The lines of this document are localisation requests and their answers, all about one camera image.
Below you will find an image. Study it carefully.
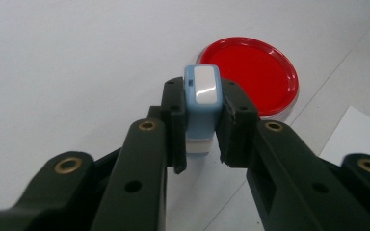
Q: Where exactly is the light blue stamp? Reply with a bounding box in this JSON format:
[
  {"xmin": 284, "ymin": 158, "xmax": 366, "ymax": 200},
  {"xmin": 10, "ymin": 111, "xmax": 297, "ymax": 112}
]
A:
[{"xmin": 183, "ymin": 64, "xmax": 224, "ymax": 156}]

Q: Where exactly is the round red ink pad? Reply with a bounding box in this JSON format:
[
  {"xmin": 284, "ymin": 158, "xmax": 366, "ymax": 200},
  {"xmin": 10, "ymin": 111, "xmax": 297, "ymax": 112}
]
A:
[{"xmin": 196, "ymin": 37, "xmax": 300, "ymax": 122}]

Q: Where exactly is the white paper sheet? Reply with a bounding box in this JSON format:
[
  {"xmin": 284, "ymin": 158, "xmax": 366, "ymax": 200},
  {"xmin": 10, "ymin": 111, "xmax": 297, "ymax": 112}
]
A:
[{"xmin": 319, "ymin": 105, "xmax": 370, "ymax": 167}]

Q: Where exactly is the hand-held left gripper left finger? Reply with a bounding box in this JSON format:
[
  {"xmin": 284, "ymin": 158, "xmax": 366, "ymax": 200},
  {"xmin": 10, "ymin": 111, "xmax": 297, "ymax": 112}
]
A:
[{"xmin": 90, "ymin": 76, "xmax": 188, "ymax": 231}]

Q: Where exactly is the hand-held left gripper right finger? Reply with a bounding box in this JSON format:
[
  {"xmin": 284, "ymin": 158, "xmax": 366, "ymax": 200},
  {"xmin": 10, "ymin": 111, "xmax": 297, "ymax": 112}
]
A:
[{"xmin": 216, "ymin": 78, "xmax": 370, "ymax": 231}]

